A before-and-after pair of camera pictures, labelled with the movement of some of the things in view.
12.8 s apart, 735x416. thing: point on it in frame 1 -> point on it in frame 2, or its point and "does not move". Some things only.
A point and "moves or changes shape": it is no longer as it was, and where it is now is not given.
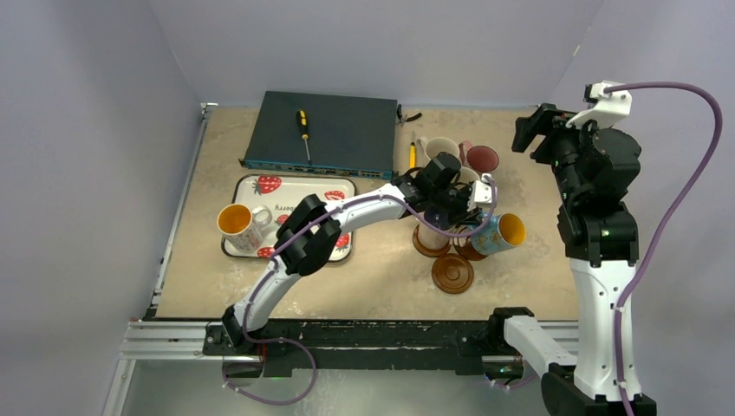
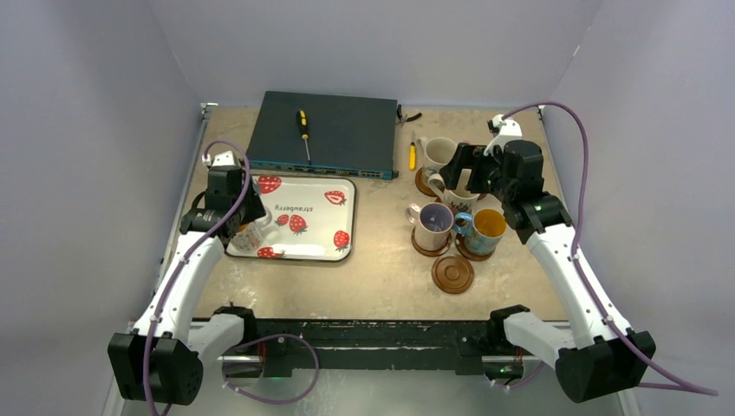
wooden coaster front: [452, 273] does not move
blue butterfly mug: [502, 233] moves or changes shape
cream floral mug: [432, 146] does not move
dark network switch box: [347, 135] does not move
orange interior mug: [243, 227] does not move
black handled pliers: [403, 118] does not move
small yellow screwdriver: [413, 153] does not move
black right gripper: [543, 134] -> [465, 166]
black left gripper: [463, 217] -> [254, 209]
